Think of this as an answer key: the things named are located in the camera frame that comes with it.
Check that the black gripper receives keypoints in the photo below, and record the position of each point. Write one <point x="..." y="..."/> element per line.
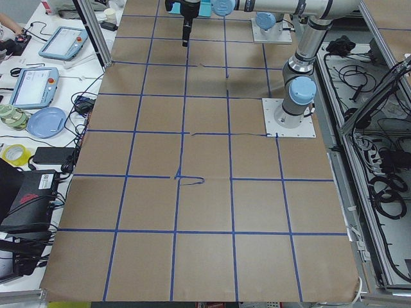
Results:
<point x="189" y="8"/>

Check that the light blue plastic bin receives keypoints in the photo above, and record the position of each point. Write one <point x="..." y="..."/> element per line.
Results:
<point x="188" y="9"/>

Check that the upper blue teach pendant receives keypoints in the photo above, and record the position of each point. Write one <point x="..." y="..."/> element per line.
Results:
<point x="64" y="44"/>

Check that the blue teach pendant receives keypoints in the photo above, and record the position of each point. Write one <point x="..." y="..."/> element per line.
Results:
<point x="64" y="44"/>
<point x="35" y="88"/>

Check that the lower blue teach pendant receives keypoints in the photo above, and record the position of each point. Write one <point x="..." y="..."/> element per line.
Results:
<point x="35" y="88"/>

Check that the blue plastic plate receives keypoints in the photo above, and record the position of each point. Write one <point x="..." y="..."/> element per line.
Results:
<point x="47" y="122"/>

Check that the black power adapter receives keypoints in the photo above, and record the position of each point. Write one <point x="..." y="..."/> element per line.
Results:
<point x="52" y="155"/>

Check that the green tape roll stack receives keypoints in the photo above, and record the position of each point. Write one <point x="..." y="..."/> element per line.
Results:
<point x="14" y="117"/>

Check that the yellow tape roll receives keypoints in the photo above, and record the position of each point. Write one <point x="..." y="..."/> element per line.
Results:
<point x="16" y="155"/>

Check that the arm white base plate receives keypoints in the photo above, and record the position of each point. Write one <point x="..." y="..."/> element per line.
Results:
<point x="280" y="124"/>
<point x="278" y="34"/>

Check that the aluminium frame post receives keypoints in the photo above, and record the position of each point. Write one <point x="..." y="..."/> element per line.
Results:
<point x="93" y="29"/>

